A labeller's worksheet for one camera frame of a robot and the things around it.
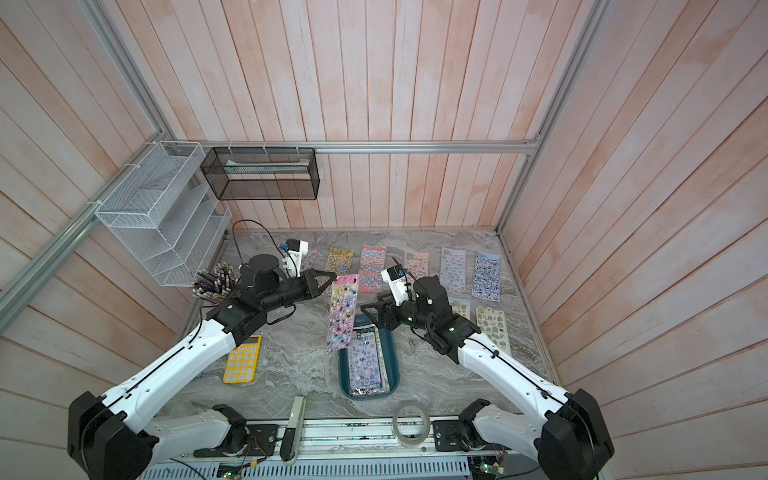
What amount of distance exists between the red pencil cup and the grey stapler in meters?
0.37

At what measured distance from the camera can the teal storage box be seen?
81 centimetres

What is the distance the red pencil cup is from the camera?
2.73 ft

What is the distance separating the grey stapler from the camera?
698mm
